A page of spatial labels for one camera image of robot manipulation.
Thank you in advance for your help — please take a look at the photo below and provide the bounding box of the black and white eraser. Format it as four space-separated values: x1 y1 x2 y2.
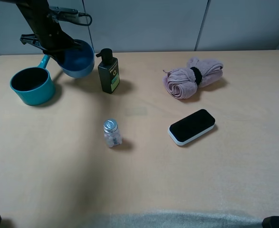
168 109 215 146

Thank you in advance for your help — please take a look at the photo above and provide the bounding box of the small glass pill jar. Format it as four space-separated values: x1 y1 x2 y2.
103 119 122 147

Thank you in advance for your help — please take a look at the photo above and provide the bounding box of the black hair tie band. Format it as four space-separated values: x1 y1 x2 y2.
191 67 202 85

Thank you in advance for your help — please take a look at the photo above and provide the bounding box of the teal saucepan with handle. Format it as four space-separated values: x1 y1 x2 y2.
10 55 56 105

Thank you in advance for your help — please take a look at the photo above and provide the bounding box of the black robot base right corner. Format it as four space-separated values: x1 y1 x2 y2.
262 216 279 228

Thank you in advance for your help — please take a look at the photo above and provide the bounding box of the blue plastic bowl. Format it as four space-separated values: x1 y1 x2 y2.
58 39 95 78

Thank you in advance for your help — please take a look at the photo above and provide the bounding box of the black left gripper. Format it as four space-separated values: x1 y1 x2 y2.
20 21 83 61

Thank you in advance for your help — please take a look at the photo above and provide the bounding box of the rolled pink towel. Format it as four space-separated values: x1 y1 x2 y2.
163 57 223 99

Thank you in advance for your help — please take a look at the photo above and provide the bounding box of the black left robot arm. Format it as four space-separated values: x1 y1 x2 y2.
8 0 82 63

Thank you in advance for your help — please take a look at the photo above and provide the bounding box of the black pump dispenser bottle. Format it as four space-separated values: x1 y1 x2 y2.
96 48 120 94

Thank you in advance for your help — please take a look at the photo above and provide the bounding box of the grey cloth at table edge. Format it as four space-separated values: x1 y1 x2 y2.
83 210 262 228

